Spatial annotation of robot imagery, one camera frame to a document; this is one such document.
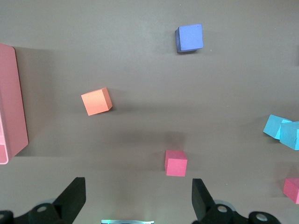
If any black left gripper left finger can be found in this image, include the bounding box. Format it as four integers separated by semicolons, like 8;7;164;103
0;176;86;224

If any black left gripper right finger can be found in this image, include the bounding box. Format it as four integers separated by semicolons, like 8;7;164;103
191;178;283;224

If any light blue foam block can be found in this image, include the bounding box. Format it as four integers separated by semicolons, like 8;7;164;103
279;121;299;150
263;114;293;140

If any red foam block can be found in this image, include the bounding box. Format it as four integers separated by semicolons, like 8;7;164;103
164;150;188;177
283;177;299;205

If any orange foam block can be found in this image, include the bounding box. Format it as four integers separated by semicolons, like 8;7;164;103
81;87;113;117

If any pink plastic bin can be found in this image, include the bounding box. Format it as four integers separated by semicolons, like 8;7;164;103
0;43;29;166

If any brown table cover sheet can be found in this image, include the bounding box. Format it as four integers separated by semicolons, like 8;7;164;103
0;0;299;224

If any purple foam block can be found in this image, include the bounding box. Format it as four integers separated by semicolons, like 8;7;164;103
175;23;204;54

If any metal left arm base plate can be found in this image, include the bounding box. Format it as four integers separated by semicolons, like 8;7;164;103
100;219;155;224

